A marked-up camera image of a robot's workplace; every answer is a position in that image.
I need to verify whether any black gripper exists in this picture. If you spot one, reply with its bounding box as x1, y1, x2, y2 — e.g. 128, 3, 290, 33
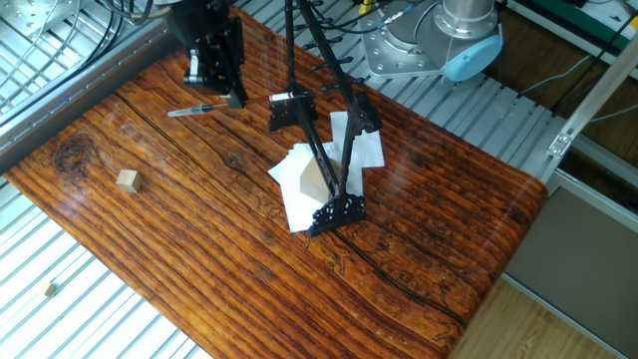
183, 8, 248, 111

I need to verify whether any white aluminium frame post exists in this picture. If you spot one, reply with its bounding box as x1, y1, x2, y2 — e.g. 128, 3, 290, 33
545, 35, 638, 161

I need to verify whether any black metal pen rack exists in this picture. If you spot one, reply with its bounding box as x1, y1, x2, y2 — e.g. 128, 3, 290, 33
267, 0, 387, 239

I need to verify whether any grey robot base column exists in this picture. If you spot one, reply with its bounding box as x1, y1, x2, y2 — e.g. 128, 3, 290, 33
437, 0, 499, 41

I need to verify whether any white paper sheet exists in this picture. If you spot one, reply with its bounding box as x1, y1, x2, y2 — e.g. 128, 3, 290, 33
283, 179, 366, 233
328, 109, 386, 170
267, 142, 335, 200

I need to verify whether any thin calligraphy brush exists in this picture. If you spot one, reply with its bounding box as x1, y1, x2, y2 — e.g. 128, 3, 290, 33
166, 90, 312, 119

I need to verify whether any large wooden block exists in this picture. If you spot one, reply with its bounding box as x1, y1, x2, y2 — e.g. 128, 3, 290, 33
301, 160, 346, 202

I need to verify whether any small wooden cube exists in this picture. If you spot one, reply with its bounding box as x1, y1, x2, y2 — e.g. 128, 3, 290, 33
116, 169, 140, 192

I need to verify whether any green board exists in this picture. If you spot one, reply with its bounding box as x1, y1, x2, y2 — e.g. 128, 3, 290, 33
572, 0, 638, 51

